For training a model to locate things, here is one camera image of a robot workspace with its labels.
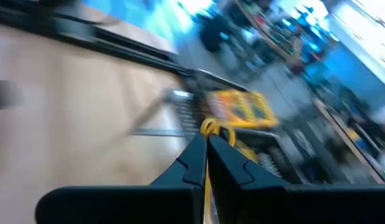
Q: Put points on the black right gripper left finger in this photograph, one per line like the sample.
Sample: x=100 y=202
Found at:
x=133 y=205

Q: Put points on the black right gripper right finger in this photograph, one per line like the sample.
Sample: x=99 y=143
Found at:
x=273 y=205

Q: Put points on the yellow rubber band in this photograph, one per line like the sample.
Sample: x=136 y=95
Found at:
x=207 y=124
x=248 y=152

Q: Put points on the yellow green crayon box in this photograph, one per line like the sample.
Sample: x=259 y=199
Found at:
x=242 y=109

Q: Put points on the black plastic mesh basket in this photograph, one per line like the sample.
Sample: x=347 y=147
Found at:
x=198 y=84

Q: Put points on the grey perforated metal riser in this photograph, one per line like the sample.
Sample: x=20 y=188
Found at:
x=183 y=118

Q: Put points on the black aluminium table frame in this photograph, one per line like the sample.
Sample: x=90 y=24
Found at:
x=117 y=51

